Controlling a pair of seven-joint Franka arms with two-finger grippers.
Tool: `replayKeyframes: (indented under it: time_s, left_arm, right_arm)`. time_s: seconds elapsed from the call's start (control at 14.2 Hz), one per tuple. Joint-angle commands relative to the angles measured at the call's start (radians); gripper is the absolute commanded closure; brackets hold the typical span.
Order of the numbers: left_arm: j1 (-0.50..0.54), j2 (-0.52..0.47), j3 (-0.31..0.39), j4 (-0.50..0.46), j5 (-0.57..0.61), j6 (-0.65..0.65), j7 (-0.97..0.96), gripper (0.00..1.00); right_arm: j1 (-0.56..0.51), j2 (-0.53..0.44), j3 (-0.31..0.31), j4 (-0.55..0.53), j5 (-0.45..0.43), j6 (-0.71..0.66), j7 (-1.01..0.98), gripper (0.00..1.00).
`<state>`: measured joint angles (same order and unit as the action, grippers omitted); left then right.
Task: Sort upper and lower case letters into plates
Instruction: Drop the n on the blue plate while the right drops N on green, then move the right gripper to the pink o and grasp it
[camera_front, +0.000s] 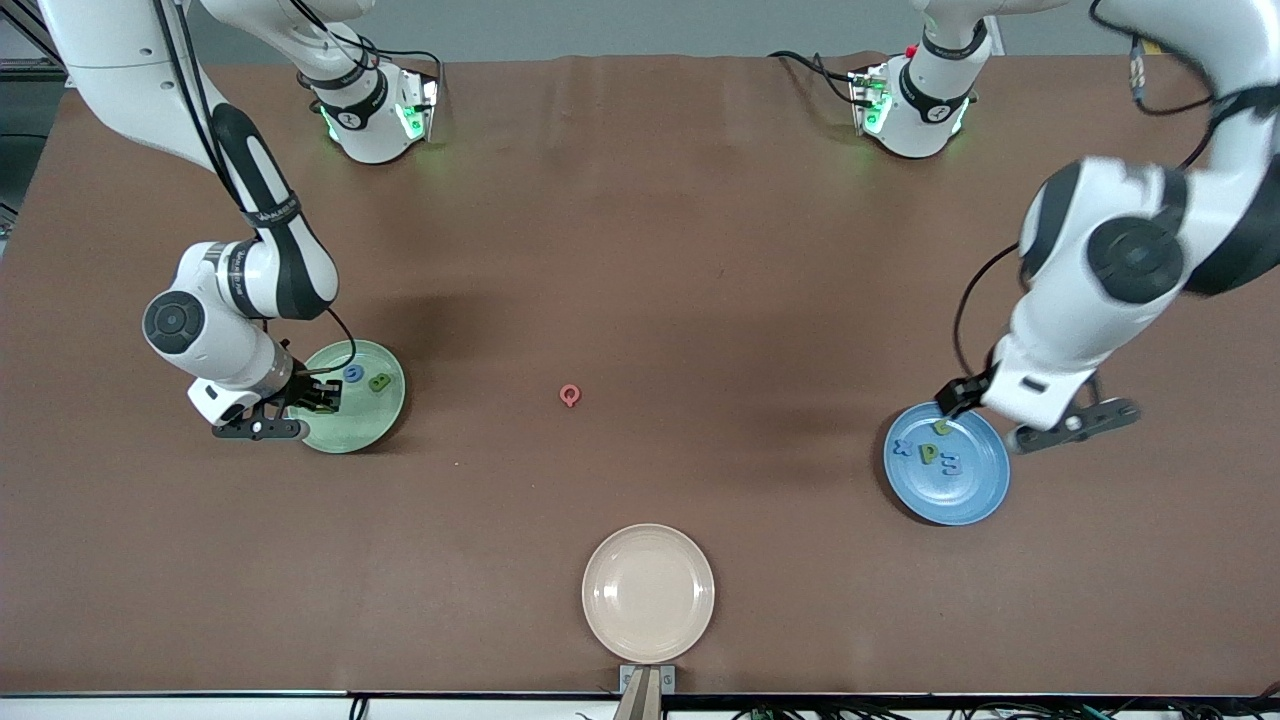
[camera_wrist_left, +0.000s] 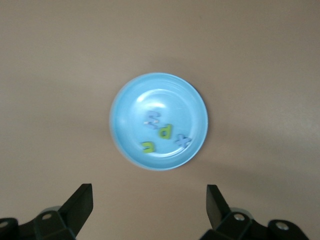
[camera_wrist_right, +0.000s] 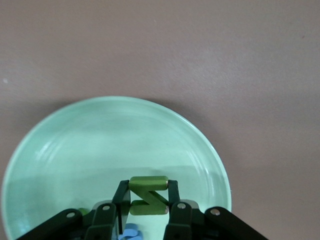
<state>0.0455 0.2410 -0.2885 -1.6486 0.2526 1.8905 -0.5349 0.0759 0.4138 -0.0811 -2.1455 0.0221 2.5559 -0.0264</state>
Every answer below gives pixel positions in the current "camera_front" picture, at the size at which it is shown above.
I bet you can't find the aluminium frame post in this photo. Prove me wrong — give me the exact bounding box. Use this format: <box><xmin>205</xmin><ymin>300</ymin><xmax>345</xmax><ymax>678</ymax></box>
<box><xmin>0</xmin><ymin>20</ymin><xmax>66</xmax><ymax>86</ymax></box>

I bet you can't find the brown table cover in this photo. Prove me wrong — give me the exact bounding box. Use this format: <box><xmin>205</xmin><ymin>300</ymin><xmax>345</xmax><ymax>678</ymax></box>
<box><xmin>0</xmin><ymin>52</ymin><xmax>1280</xmax><ymax>698</ymax></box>

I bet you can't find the green plate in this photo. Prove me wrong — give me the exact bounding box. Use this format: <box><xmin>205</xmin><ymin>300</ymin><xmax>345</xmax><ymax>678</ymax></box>
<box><xmin>290</xmin><ymin>339</ymin><xmax>407</xmax><ymax>455</ymax></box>

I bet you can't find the blue plate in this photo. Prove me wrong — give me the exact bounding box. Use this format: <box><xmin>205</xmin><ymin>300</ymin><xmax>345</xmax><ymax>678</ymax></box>
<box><xmin>883</xmin><ymin>401</ymin><xmax>1011</xmax><ymax>527</ymax></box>

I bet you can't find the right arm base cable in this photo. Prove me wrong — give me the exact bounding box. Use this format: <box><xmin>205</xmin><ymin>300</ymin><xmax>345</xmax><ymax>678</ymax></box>
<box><xmin>375</xmin><ymin>45</ymin><xmax>446</xmax><ymax>86</ymax></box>

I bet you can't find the black cable bundle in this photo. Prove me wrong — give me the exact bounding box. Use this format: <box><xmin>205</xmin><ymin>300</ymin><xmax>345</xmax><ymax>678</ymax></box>
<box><xmin>735</xmin><ymin>700</ymin><xmax>1280</xmax><ymax>720</ymax></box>

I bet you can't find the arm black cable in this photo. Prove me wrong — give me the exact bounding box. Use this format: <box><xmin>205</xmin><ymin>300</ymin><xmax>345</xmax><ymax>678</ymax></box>
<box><xmin>150</xmin><ymin>0</ymin><xmax>401</xmax><ymax>379</ymax></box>
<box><xmin>953</xmin><ymin>0</ymin><xmax>1280</xmax><ymax>376</ymax></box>

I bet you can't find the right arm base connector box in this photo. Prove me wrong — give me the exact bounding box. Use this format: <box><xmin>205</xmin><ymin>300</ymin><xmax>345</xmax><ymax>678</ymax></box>
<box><xmin>395</xmin><ymin>68</ymin><xmax>442</xmax><ymax>143</ymax></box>

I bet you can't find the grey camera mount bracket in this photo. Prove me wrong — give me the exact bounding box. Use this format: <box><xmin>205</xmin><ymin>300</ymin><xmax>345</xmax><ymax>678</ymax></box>
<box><xmin>612</xmin><ymin>664</ymin><xmax>677</xmax><ymax>720</ymax></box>

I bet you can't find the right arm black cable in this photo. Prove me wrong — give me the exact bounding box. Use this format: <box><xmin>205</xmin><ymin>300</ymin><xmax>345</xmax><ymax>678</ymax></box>
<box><xmin>150</xmin><ymin>0</ymin><xmax>401</xmax><ymax>379</ymax></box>

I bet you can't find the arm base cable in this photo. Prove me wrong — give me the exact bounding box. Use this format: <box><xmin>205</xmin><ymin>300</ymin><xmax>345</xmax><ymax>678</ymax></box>
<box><xmin>375</xmin><ymin>45</ymin><xmax>446</xmax><ymax>86</ymax></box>
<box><xmin>768</xmin><ymin>50</ymin><xmax>863</xmax><ymax>106</ymax></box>

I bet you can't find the beige plate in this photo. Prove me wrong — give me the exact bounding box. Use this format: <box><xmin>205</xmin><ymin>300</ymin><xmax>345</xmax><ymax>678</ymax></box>
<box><xmin>581</xmin><ymin>523</ymin><xmax>716</xmax><ymax>665</ymax></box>

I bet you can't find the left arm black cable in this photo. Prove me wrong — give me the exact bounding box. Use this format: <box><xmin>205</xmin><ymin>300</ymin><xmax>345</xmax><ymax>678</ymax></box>
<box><xmin>953</xmin><ymin>0</ymin><xmax>1280</xmax><ymax>376</ymax></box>

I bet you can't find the left arm base cable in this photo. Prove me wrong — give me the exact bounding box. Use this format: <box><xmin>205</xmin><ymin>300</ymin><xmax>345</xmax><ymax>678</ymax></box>
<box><xmin>768</xmin><ymin>50</ymin><xmax>863</xmax><ymax>106</ymax></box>

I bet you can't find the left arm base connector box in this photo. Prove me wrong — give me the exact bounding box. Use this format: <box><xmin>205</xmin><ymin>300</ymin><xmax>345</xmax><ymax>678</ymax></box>
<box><xmin>849</xmin><ymin>65</ymin><xmax>891</xmax><ymax>136</ymax></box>

